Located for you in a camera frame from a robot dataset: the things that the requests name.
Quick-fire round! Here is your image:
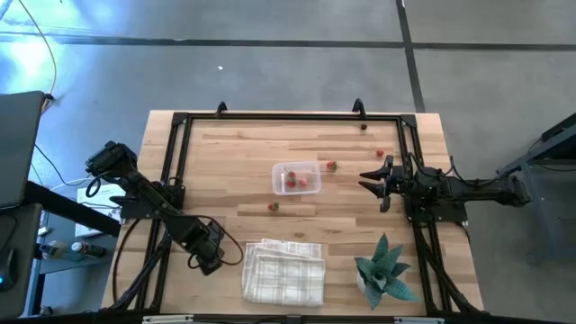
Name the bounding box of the black power cable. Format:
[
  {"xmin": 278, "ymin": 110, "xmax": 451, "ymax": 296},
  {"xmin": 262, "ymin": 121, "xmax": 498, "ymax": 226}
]
[{"xmin": 111, "ymin": 218, "xmax": 143, "ymax": 307}]

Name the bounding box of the yellow cable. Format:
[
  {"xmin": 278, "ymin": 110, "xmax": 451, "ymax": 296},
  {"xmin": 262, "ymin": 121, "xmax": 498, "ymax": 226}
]
[{"xmin": 16, "ymin": 0, "xmax": 59, "ymax": 112}]

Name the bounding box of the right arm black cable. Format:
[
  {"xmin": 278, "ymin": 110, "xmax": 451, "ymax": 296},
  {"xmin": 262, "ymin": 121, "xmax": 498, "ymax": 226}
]
[{"xmin": 409, "ymin": 150, "xmax": 508, "ymax": 190}]

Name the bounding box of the green succulent in white pot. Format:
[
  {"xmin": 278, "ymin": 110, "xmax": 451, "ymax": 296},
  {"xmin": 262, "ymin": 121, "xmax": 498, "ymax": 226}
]
[{"xmin": 353, "ymin": 232, "xmax": 419, "ymax": 311}]

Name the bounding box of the white plaid kitchen cloth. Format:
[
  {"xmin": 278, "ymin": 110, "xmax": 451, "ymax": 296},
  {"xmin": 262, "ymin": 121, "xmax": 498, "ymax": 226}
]
[{"xmin": 241, "ymin": 238, "xmax": 327, "ymax": 308}]

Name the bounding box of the dark grey monitor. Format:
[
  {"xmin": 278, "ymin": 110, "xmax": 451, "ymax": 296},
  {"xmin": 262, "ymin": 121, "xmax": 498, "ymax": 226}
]
[{"xmin": 0, "ymin": 91, "xmax": 48, "ymax": 211}]

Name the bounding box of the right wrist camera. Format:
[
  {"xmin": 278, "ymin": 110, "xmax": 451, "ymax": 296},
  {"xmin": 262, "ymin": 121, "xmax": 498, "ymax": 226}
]
[{"xmin": 390, "ymin": 164, "xmax": 409, "ymax": 186}]

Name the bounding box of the grey lower shelf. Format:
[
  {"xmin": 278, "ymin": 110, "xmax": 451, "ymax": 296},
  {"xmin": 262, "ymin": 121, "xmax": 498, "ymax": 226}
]
[{"xmin": 38, "ymin": 220, "xmax": 116, "ymax": 275}]

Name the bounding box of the blue-grey metal cart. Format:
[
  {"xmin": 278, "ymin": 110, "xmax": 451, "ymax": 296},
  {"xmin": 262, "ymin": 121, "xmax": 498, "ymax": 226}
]
[{"xmin": 496, "ymin": 112, "xmax": 576, "ymax": 265}]

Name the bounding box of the dark bottle with white cap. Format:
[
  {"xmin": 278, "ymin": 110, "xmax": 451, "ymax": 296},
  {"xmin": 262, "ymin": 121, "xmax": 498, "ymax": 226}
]
[{"xmin": 70, "ymin": 241, "xmax": 108, "ymax": 260}]

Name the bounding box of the black floor cable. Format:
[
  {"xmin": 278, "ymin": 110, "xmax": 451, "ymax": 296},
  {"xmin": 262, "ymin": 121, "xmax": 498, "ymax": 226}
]
[{"xmin": 33, "ymin": 143, "xmax": 91, "ymax": 188}]

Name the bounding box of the white floor cable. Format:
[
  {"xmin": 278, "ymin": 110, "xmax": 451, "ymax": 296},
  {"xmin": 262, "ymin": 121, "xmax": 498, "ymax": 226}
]
[{"xmin": 48, "ymin": 177, "xmax": 94, "ymax": 193}]

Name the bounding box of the clear plastic tupperware container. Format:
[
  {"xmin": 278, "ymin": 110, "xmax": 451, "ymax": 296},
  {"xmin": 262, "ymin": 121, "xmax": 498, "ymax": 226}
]
[{"xmin": 271, "ymin": 160, "xmax": 322, "ymax": 196}]

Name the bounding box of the clear plastic bottle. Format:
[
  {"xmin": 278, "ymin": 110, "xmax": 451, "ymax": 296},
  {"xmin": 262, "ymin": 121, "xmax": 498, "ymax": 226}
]
[{"xmin": 39, "ymin": 240, "xmax": 73, "ymax": 262}]

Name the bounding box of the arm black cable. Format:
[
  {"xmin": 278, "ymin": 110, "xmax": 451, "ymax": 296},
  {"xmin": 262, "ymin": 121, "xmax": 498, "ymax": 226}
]
[
  {"xmin": 85, "ymin": 176, "xmax": 245, "ymax": 270},
  {"xmin": 409, "ymin": 150, "xmax": 508, "ymax": 190}
]

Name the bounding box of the white paper booklet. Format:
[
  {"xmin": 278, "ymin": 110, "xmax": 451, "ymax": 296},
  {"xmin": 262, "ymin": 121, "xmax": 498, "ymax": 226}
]
[{"xmin": 74, "ymin": 181, "xmax": 130, "ymax": 239}]

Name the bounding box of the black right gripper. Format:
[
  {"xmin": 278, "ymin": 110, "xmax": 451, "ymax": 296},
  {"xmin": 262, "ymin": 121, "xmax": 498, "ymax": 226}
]
[{"xmin": 358, "ymin": 153, "xmax": 409, "ymax": 213}]

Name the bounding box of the black aluminium table frame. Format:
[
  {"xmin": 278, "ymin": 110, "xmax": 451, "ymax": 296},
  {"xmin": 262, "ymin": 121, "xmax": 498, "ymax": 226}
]
[{"xmin": 101, "ymin": 111, "xmax": 486, "ymax": 324}]

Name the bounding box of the white metal bracket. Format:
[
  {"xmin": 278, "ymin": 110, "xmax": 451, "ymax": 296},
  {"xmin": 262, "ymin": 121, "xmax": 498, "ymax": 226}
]
[
  {"xmin": 141, "ymin": 314, "xmax": 194, "ymax": 324},
  {"xmin": 393, "ymin": 316, "xmax": 446, "ymax": 324}
]

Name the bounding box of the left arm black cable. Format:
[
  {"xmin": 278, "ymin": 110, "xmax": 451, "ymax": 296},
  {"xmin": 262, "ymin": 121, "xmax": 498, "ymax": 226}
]
[{"xmin": 85, "ymin": 176, "xmax": 245, "ymax": 270}]

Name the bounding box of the black side desk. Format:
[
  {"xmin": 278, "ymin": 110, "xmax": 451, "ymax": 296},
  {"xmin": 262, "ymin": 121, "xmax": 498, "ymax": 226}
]
[{"xmin": 0, "ymin": 179, "xmax": 122, "ymax": 320}]

